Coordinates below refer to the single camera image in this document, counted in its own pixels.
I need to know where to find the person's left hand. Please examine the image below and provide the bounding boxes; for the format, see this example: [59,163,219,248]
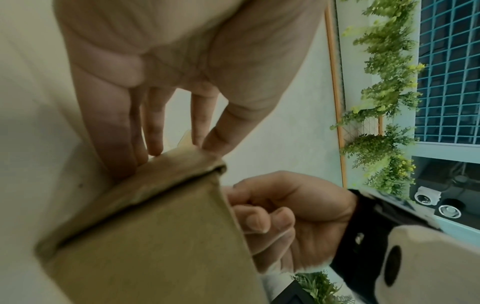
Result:
[52,0,328,180]

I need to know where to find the person's right hand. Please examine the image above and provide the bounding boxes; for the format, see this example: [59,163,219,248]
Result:
[221,170,359,274]

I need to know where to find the brown paper box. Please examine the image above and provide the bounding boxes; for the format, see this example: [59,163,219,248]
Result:
[33,130,271,304]

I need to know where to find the black marker wristband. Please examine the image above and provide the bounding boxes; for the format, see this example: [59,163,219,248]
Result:
[329,188,446,304]

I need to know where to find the green leafy plant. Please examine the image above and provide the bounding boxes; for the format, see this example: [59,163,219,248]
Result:
[290,269,355,304]

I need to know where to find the wooden framed lattice board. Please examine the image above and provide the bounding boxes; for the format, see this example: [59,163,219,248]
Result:
[337,114,383,146]

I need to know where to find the green fern plants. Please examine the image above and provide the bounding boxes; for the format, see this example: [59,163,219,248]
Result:
[329,0,427,200]

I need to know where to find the blue grid window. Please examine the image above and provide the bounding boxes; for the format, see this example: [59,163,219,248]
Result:
[414,0,480,146]

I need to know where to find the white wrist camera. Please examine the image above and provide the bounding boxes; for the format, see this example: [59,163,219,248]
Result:
[374,223,480,304]

